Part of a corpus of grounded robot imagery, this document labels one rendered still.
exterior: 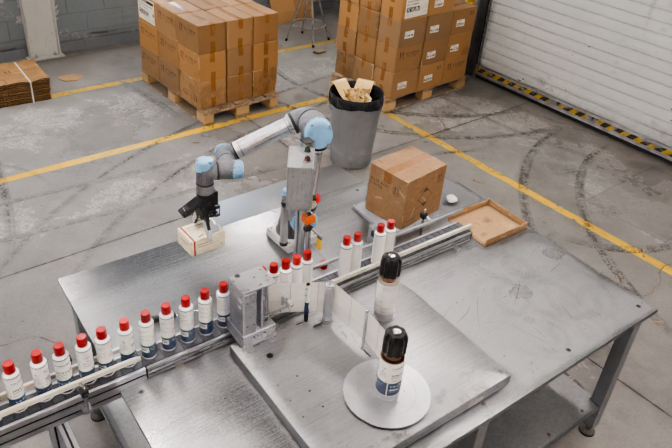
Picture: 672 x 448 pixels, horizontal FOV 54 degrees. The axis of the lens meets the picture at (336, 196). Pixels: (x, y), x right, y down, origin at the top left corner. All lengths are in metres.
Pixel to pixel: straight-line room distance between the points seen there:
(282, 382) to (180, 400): 0.35
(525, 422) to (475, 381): 0.87
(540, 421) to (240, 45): 4.00
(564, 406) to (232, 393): 1.72
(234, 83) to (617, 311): 4.01
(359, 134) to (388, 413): 3.24
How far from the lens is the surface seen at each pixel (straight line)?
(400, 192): 3.15
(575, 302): 3.11
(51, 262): 4.52
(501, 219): 3.51
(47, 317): 4.13
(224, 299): 2.51
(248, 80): 6.14
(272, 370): 2.46
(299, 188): 2.46
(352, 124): 5.19
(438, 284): 2.98
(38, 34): 7.64
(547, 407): 3.47
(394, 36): 6.22
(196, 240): 2.81
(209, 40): 5.79
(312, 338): 2.57
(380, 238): 2.86
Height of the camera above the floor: 2.68
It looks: 32 degrees down
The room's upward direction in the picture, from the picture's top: 5 degrees clockwise
